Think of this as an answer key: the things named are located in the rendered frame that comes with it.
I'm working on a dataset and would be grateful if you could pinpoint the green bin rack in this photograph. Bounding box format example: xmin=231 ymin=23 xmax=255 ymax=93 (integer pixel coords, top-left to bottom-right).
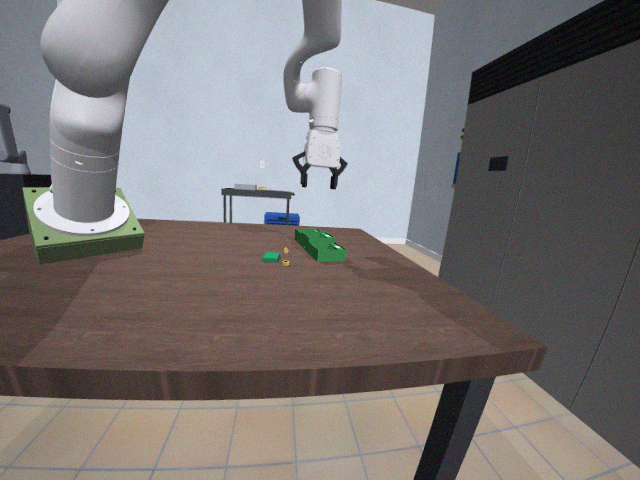
xmin=295 ymin=229 xmax=347 ymax=262

